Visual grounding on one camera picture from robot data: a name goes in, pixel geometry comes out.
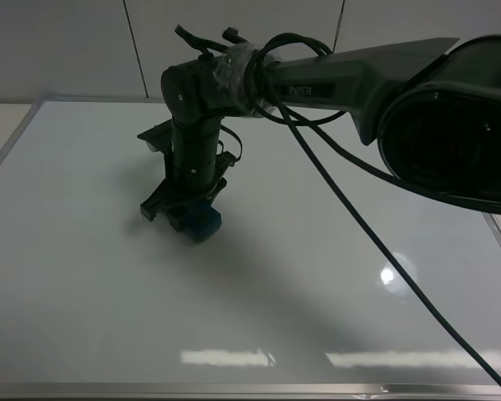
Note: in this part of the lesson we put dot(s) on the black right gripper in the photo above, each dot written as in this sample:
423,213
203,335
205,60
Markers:
166,197

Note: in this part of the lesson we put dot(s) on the blue board eraser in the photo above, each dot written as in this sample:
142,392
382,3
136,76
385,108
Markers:
201,221

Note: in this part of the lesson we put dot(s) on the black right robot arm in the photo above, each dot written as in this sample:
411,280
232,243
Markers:
432,106

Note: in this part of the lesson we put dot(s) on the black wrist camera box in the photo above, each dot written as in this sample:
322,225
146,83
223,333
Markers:
159,137

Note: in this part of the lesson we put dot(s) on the white whiteboard aluminium frame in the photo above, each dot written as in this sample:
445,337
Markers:
289,299

